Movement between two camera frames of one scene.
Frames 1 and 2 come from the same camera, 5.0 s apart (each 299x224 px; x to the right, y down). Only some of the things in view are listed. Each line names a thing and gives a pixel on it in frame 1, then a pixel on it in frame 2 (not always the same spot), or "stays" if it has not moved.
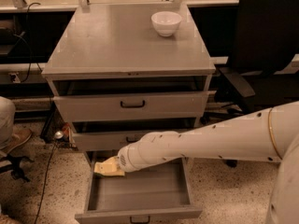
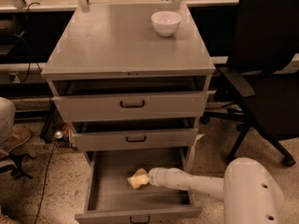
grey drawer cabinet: x=120 y=73 stays
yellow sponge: x=103 y=174 to x=138 y=178
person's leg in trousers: x=7 y=121 stays
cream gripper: x=124 y=160 to x=156 y=175
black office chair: x=267 y=43 stays
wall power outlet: x=17 y=79 stays
